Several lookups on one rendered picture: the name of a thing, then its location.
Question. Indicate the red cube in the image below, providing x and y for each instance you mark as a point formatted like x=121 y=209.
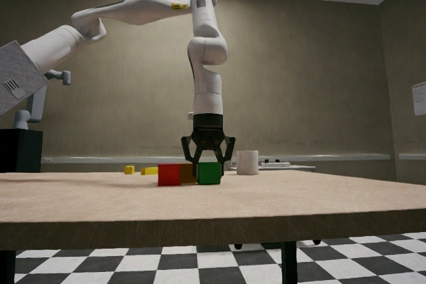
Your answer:
x=168 y=174

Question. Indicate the yellow flat bar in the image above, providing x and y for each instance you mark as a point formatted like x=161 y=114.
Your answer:
x=149 y=171

